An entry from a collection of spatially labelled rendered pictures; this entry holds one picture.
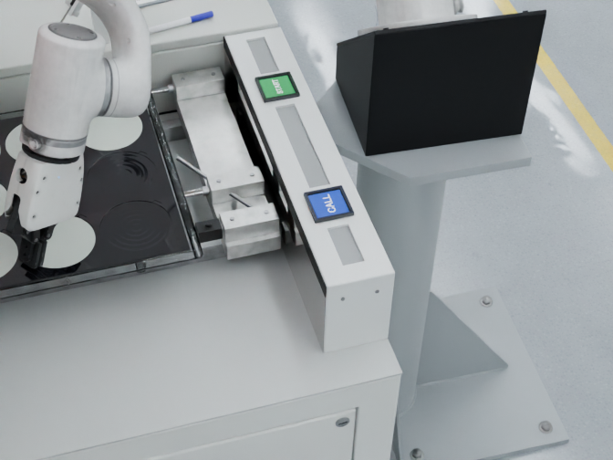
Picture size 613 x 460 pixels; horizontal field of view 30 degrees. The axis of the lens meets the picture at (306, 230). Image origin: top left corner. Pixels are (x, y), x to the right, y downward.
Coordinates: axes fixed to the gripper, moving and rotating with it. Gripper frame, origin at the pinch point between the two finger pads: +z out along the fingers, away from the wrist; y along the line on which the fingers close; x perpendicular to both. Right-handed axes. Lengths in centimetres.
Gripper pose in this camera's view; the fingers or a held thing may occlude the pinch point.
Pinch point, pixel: (32, 250)
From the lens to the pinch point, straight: 159.9
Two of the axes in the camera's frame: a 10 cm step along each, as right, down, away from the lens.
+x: -8.2, -4.3, 3.9
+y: 5.2, -2.4, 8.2
